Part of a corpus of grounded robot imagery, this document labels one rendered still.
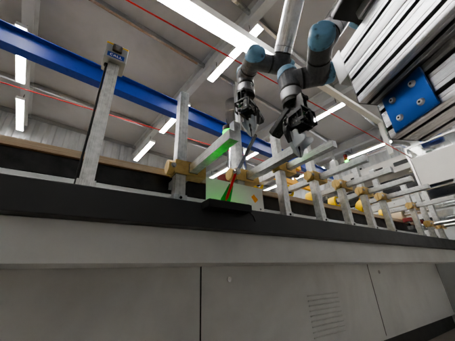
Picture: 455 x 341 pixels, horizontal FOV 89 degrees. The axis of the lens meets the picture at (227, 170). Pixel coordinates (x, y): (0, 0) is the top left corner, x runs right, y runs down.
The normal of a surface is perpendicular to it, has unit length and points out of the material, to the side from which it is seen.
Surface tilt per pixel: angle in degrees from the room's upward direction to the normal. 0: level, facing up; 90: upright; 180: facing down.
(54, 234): 90
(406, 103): 90
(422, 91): 90
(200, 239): 90
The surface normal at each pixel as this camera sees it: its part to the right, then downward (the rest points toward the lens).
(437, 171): -0.83, -0.21
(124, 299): 0.55, -0.37
